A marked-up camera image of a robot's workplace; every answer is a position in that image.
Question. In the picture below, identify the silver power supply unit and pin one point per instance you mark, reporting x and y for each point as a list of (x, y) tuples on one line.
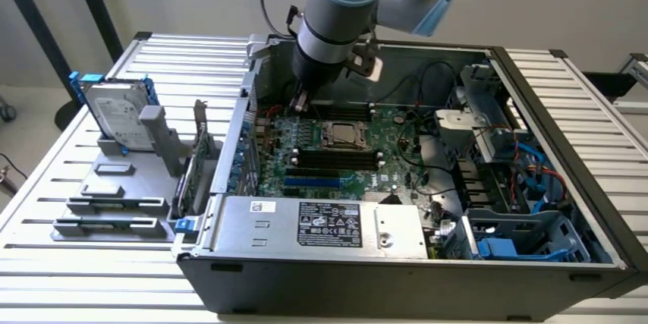
[(283, 229)]

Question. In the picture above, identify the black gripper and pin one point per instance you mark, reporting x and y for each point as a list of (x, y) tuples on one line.
[(319, 71)]

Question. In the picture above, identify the grey disk bay with blue tray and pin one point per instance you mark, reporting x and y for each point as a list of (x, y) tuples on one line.
[(527, 233)]

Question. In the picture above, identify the hard disk in blue bracket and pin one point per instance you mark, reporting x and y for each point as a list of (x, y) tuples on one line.
[(119, 115)]

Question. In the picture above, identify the black open pc case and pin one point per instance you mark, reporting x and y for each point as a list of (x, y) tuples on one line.
[(385, 286)]

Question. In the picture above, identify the blue case latch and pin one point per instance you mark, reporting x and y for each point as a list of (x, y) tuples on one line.
[(185, 224)]

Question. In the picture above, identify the metal cpu socket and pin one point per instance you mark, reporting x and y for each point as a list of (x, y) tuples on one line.
[(345, 134)]

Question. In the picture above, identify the black ram slot bank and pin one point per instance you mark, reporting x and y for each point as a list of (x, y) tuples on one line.
[(339, 110), (337, 159)]

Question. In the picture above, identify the black stand pole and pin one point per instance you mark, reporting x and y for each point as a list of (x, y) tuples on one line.
[(35, 28), (99, 9)]

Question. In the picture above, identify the green graphics card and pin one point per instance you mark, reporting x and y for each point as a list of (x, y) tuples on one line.
[(195, 172)]

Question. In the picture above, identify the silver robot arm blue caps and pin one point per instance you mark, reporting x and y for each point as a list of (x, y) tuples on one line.
[(350, 1)]

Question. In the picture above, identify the blue expansion slot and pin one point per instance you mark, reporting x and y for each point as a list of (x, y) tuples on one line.
[(311, 182)]

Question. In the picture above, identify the grey parts rack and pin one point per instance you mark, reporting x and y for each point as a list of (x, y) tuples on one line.
[(127, 183)]

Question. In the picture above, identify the green motherboard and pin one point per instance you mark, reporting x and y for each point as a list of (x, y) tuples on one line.
[(395, 164)]

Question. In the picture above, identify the metal disk bay cage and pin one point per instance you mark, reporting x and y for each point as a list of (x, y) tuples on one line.
[(481, 119)]

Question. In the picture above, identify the black expansion slot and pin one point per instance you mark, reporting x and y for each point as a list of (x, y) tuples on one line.
[(311, 173)]

